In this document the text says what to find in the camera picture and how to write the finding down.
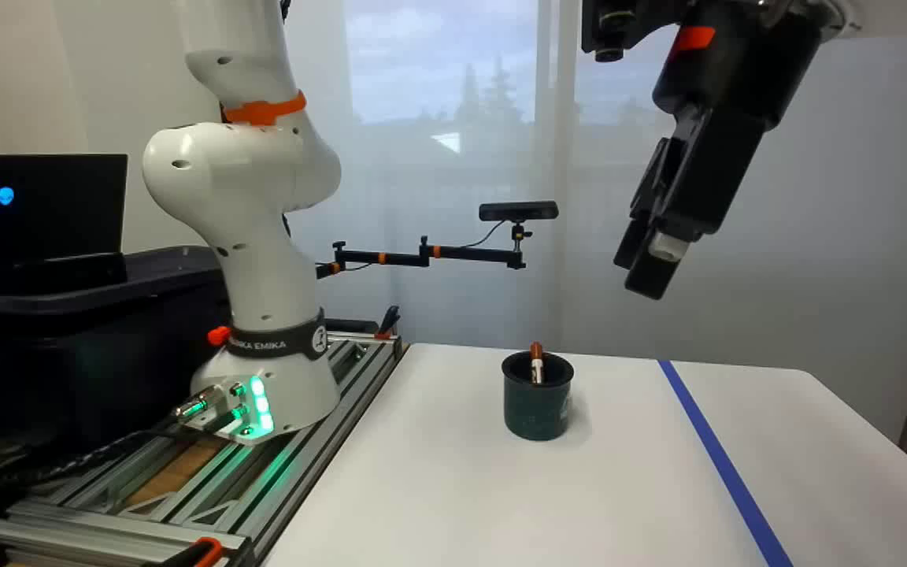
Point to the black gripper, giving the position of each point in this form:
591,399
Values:
723,127

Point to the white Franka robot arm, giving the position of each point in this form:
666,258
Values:
254,189

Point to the orange marker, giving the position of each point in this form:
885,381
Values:
536,363

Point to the dark green enamel mug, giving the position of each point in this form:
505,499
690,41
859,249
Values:
536,403

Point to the blue tape line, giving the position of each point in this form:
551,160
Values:
723,461

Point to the black clamp lever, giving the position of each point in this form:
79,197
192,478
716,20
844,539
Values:
389,323

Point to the orange black clamp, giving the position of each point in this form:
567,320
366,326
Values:
209,551

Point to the black storage bin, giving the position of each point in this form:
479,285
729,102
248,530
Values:
108,348

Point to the black monitor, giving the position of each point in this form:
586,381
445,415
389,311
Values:
32,223

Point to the black stereo camera bar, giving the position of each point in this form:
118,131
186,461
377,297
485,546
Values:
517,211

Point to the aluminium rail frame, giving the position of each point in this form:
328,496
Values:
190,483

